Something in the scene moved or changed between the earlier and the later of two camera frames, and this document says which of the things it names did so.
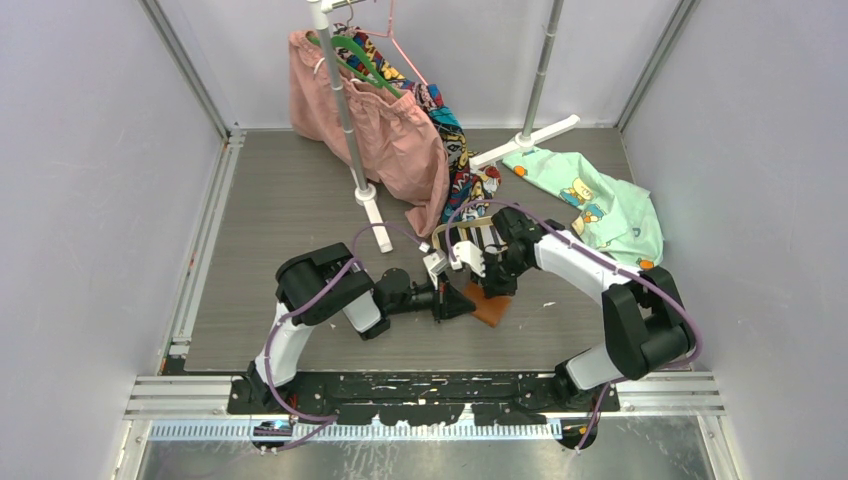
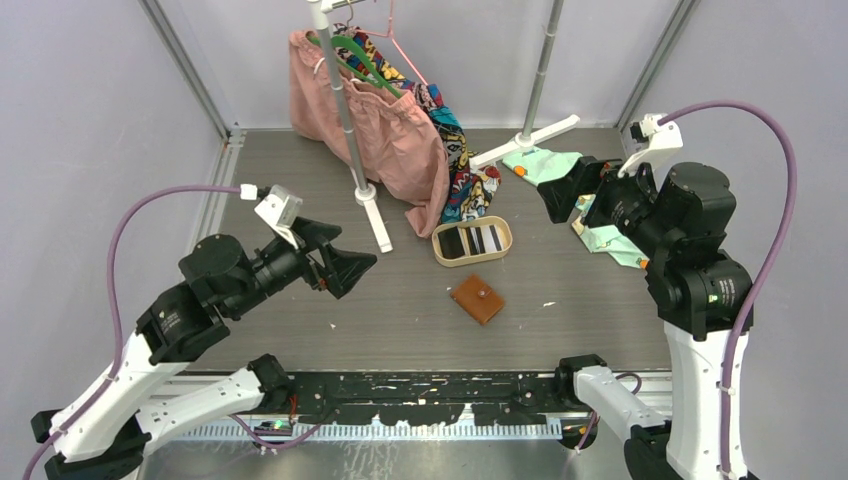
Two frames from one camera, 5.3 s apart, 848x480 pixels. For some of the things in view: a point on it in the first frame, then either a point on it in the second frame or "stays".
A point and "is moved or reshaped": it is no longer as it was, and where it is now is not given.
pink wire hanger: [390, 34] stays
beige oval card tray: [479, 230] stays
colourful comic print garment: [471, 181] stays
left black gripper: [448, 301] → [343, 271]
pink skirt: [398, 143] stays
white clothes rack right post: [526, 139] stays
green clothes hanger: [376, 78] stays
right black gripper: [494, 288] → [587, 175]
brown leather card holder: [490, 310] is moved or reshaped
